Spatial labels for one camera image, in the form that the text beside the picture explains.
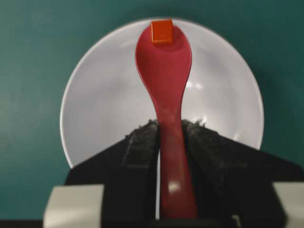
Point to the small red block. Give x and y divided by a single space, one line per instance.
162 31

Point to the red plastic spoon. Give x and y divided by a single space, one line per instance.
164 70

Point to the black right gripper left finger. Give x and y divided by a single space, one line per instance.
128 171

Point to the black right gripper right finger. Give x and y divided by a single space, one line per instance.
236 184

